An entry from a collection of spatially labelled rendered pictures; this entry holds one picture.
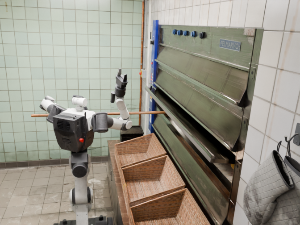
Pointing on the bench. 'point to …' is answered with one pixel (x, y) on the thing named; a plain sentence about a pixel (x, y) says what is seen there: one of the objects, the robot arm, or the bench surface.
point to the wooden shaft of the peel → (111, 113)
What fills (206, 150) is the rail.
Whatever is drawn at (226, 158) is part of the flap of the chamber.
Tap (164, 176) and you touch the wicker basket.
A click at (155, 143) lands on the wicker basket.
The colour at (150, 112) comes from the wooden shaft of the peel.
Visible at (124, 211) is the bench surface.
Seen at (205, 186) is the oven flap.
